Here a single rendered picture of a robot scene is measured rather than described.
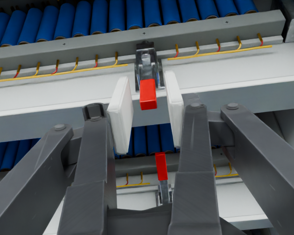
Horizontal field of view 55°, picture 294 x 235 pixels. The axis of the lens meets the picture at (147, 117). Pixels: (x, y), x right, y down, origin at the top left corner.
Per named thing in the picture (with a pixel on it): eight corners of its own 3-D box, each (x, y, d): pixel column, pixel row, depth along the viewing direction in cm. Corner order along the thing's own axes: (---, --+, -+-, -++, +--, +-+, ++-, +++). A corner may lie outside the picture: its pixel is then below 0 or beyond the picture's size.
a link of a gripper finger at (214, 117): (187, 126, 14) (248, 119, 14) (178, 93, 19) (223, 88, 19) (189, 152, 15) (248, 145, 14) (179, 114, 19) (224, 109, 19)
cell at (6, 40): (30, 21, 36) (19, 55, 32) (16, 23, 36) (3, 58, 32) (24, 8, 35) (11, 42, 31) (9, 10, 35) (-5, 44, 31)
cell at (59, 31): (77, 15, 36) (72, 48, 32) (63, 17, 36) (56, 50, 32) (73, 1, 34) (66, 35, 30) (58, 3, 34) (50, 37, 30)
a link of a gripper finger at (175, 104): (169, 102, 15) (183, 100, 15) (164, 71, 22) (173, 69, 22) (174, 150, 17) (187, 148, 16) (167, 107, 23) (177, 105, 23)
